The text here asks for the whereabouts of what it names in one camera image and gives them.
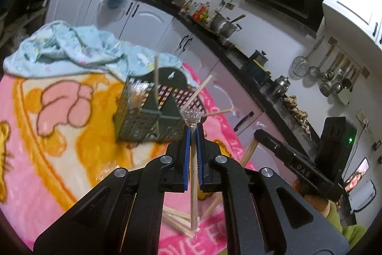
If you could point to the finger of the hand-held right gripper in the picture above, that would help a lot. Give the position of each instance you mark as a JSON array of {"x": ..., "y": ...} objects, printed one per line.
[{"x": 274, "y": 144}]

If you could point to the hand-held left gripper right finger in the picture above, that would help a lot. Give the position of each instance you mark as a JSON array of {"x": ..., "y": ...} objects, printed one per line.
[{"x": 200, "y": 153}]

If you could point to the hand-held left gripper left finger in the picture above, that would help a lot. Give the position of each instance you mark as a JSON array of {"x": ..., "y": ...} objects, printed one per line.
[{"x": 187, "y": 153}]

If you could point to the wooden chopstick pair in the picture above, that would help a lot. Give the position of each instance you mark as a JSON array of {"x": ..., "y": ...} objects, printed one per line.
[
  {"x": 219, "y": 112},
  {"x": 200, "y": 90},
  {"x": 194, "y": 207},
  {"x": 249, "y": 150}
]

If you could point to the dark green utensil basket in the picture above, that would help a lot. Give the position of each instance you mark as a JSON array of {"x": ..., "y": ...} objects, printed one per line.
[{"x": 140, "y": 120}]

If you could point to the pile of chopsticks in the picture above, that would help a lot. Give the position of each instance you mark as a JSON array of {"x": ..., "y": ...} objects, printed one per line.
[{"x": 176, "y": 219}]

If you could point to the person's right forearm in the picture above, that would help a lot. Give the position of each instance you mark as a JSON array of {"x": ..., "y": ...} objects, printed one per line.
[{"x": 349, "y": 231}]

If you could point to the person's right hand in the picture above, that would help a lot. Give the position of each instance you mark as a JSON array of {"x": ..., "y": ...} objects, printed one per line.
[{"x": 312, "y": 198}]

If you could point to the lit phone screen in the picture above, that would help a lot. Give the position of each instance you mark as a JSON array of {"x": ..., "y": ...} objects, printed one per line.
[{"x": 356, "y": 175}]

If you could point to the bunch of garlic bulbs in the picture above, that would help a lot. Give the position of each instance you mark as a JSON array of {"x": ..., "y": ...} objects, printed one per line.
[{"x": 295, "y": 111}]

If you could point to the stainless steel kettle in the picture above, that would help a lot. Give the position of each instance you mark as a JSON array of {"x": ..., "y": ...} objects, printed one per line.
[{"x": 282, "y": 84}]

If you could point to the dark blue pot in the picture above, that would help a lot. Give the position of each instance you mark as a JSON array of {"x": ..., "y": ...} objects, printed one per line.
[{"x": 259, "y": 69}]

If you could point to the row of hanging ladles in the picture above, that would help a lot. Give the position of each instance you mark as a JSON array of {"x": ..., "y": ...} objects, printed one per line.
[{"x": 337, "y": 75}]

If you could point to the pink printed blanket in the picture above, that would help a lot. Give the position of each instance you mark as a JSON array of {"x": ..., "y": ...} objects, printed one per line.
[{"x": 74, "y": 153}]

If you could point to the stainless steel stockpot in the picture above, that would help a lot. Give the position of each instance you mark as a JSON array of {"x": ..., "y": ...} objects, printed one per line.
[{"x": 222, "y": 23}]

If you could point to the group of condiment bottles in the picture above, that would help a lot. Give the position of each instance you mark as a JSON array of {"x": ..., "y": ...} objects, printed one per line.
[{"x": 197, "y": 10}]

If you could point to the white upper cabinet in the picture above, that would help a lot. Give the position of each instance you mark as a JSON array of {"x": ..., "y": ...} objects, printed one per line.
[{"x": 352, "y": 1}]

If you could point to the light blue towel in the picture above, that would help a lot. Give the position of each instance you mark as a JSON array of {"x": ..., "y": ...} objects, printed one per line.
[{"x": 59, "y": 46}]

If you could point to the blue hanging bag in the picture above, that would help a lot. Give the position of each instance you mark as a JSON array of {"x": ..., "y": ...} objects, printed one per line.
[{"x": 115, "y": 0}]

